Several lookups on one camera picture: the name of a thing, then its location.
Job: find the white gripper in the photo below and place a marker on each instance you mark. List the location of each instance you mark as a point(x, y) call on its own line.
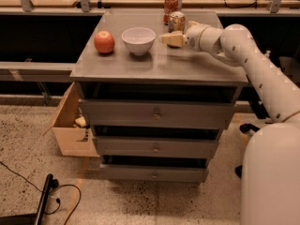
point(194, 37)

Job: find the orange soda can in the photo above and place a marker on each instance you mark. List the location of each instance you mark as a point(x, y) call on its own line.
point(176, 21)

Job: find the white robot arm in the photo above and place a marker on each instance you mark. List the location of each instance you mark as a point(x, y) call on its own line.
point(270, 181)

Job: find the red soda can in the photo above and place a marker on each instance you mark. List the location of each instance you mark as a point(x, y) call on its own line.
point(169, 7)

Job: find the white ceramic bowl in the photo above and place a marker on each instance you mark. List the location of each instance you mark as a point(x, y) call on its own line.
point(139, 40)

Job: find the red apple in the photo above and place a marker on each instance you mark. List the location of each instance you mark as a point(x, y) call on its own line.
point(104, 42)

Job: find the grey drawer cabinet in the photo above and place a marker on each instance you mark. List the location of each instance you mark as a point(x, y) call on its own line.
point(163, 74)

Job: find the grey top drawer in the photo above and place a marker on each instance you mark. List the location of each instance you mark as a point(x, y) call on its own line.
point(156, 114)

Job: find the grey drawer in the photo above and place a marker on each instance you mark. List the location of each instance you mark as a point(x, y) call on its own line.
point(156, 114)
point(160, 148)
point(150, 173)

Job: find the grey middle drawer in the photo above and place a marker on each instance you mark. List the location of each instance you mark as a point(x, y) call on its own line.
point(160, 148)

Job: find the grey bottom drawer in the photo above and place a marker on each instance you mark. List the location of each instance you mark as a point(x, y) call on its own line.
point(150, 173)

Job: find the open cardboard box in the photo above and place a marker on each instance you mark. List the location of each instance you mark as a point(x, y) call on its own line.
point(73, 140)

